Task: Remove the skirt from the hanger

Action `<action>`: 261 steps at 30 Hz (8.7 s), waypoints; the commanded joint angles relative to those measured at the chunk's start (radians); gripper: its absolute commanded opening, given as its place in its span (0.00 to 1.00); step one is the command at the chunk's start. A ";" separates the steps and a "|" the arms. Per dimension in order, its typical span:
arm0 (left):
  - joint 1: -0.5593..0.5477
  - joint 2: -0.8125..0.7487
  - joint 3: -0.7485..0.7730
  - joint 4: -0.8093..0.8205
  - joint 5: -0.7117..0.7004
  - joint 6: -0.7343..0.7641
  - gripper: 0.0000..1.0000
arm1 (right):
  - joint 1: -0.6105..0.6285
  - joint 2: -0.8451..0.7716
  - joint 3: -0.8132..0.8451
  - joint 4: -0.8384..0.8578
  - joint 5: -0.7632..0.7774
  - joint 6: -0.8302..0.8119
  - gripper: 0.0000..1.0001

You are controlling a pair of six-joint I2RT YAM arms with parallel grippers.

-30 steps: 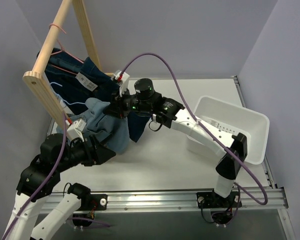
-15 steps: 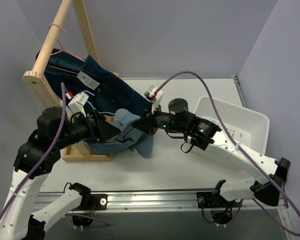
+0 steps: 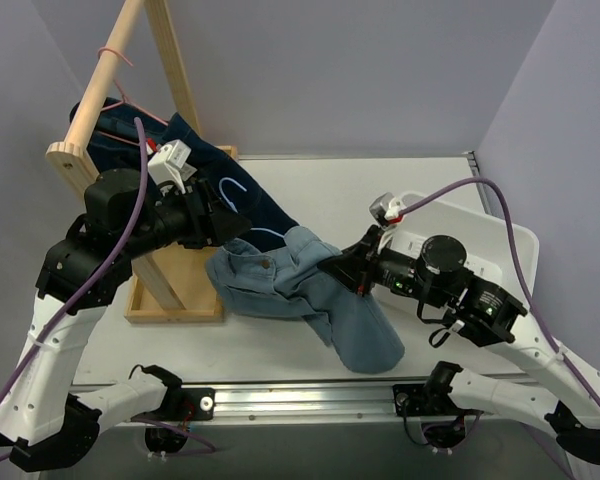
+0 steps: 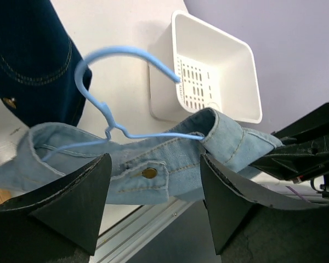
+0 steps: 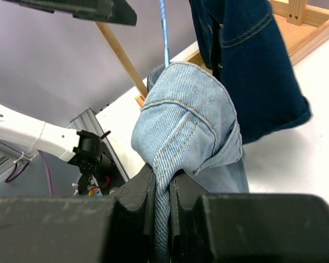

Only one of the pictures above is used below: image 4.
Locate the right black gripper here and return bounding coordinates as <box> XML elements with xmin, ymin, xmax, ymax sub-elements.
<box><xmin>252</xmin><ymin>102</ymin><xmax>329</xmax><ymax>199</ymax></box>

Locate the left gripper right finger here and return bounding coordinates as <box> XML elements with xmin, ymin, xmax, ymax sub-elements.
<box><xmin>200</xmin><ymin>155</ymin><xmax>329</xmax><ymax>255</ymax></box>

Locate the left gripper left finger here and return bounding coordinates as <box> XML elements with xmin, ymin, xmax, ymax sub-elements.
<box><xmin>0</xmin><ymin>154</ymin><xmax>112</xmax><ymax>255</ymax></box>

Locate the light blue denim skirt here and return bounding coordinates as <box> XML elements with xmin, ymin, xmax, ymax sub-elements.
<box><xmin>0</xmin><ymin>108</ymin><xmax>282</xmax><ymax>205</ymax></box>

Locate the light blue wire hanger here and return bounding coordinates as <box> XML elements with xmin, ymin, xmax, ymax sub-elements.
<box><xmin>42</xmin><ymin>45</ymin><xmax>204</xmax><ymax>162</ymax></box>

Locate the dark blue denim skirt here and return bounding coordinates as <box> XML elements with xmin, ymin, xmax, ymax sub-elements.
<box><xmin>0</xmin><ymin>1</ymin><xmax>86</xmax><ymax>127</ymax></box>

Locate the white plastic basket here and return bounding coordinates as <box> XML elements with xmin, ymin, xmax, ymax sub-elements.
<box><xmin>149</xmin><ymin>10</ymin><xmax>263</xmax><ymax>124</ymax></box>

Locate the aluminium mounting rail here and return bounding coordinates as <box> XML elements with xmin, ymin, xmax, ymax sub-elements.
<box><xmin>90</xmin><ymin>198</ymin><xmax>193</xmax><ymax>262</ymax></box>

